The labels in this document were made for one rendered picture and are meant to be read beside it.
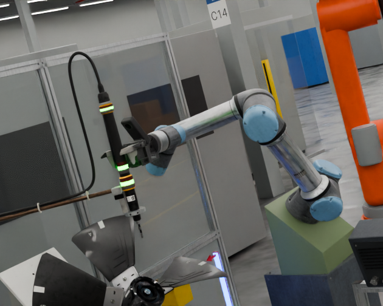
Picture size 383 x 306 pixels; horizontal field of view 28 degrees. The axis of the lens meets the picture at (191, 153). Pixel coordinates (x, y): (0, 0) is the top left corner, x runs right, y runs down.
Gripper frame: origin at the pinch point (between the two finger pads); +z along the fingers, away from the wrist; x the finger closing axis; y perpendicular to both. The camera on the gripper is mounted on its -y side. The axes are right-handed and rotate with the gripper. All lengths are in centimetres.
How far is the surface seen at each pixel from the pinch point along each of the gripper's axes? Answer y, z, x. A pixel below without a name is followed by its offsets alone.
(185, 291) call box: 64, -40, 21
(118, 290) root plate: 41.6, 12.2, 1.9
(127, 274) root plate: 40.0, 3.0, 5.2
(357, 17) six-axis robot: -18, -391, 83
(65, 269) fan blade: 29.6, 24.4, 8.9
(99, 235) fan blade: 27.5, -2.4, 18.7
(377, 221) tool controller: 42, -40, -65
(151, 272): 69, -76, 71
